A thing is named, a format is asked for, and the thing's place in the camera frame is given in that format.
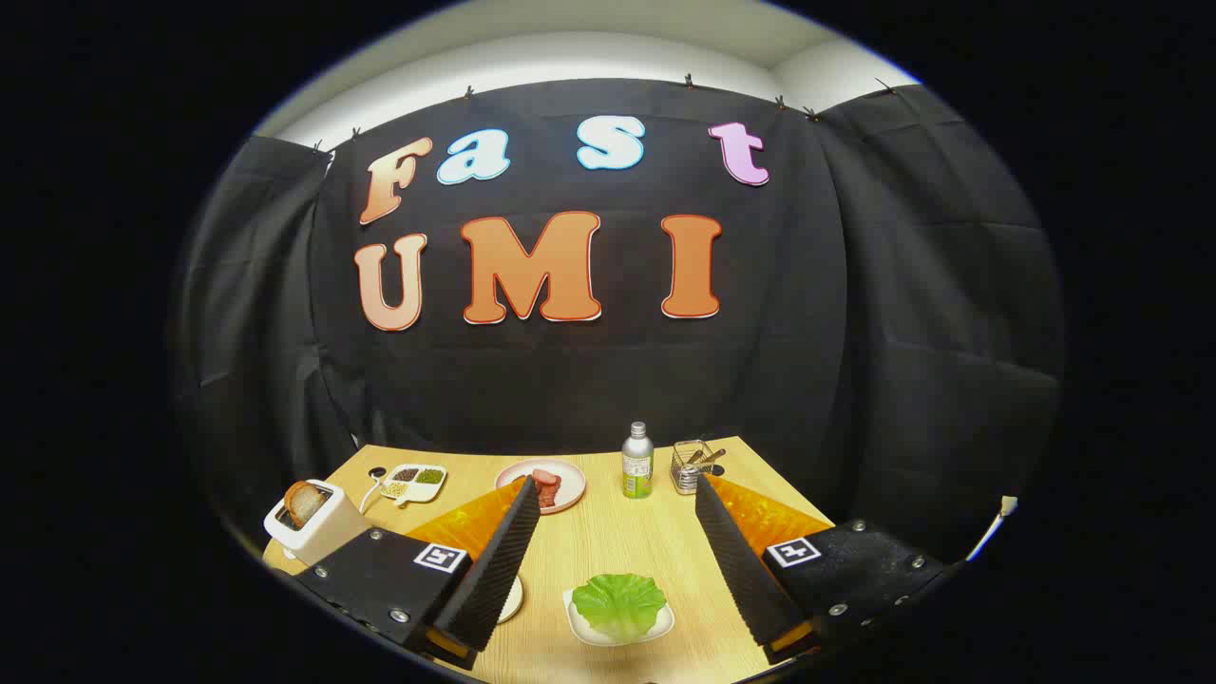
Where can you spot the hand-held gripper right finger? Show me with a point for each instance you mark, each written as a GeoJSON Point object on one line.
{"type": "Point", "coordinates": [736, 560]}

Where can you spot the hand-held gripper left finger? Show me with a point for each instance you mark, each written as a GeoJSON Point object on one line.
{"type": "Point", "coordinates": [494, 570]}

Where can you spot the green lettuce leaf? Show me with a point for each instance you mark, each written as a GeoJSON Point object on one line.
{"type": "Point", "coordinates": [617, 603]}

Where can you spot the brown toast slice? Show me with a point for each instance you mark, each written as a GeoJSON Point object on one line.
{"type": "Point", "coordinates": [304, 503]}

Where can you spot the white round plate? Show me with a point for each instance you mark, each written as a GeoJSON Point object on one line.
{"type": "Point", "coordinates": [514, 603]}

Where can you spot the brown cooked meat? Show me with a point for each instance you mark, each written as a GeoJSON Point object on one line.
{"type": "Point", "coordinates": [548, 492]}

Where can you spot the small white square dish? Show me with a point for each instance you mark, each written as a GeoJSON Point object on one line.
{"type": "Point", "coordinates": [578, 625]}

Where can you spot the white divided dish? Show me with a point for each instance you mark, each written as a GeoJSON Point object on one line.
{"type": "Point", "coordinates": [432, 489]}

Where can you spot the green mung beans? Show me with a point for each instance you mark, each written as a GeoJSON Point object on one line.
{"type": "Point", "coordinates": [431, 476]}

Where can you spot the pink plate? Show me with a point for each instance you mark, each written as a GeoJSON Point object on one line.
{"type": "Point", "coordinates": [573, 475]}

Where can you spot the silver bottle green label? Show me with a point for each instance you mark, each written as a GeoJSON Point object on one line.
{"type": "Point", "coordinates": [637, 465]}

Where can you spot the white toaster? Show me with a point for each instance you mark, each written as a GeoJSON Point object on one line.
{"type": "Point", "coordinates": [332, 537]}

